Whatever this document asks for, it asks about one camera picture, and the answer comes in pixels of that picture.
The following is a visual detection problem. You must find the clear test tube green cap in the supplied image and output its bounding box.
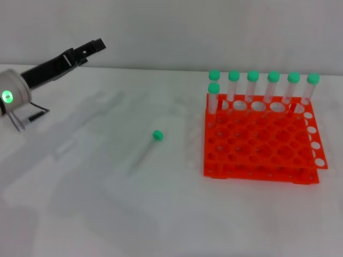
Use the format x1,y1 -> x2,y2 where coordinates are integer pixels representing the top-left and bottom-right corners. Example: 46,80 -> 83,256
130,130 -> 165,173
227,70 -> 241,108
208,82 -> 221,118
299,73 -> 321,107
245,70 -> 260,104
282,71 -> 301,105
208,69 -> 221,85
263,70 -> 281,104

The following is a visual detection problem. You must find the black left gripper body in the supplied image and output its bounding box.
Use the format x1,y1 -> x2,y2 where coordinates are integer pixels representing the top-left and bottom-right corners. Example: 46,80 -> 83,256
20,48 -> 81,90

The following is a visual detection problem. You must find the orange test tube rack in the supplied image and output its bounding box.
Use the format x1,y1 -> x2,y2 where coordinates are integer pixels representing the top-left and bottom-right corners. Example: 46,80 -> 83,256
203,93 -> 329,185

